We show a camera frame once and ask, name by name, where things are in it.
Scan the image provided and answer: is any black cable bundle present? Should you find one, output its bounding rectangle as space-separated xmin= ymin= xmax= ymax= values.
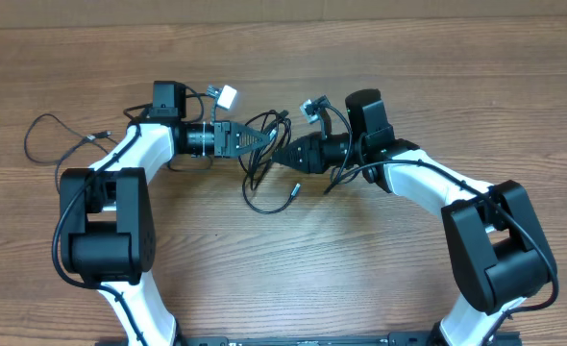
xmin=237 ymin=109 xmax=303 ymax=215

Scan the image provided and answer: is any thin black cable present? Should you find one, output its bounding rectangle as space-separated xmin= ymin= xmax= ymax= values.
xmin=22 ymin=112 xmax=121 ymax=193

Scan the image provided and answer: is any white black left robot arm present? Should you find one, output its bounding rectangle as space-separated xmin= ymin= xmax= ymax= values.
xmin=51 ymin=81 xmax=273 ymax=345

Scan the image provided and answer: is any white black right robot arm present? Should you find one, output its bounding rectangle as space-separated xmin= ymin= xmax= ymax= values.
xmin=272 ymin=88 xmax=559 ymax=345

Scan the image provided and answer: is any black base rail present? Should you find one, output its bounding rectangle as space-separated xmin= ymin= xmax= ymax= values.
xmin=172 ymin=332 xmax=431 ymax=346

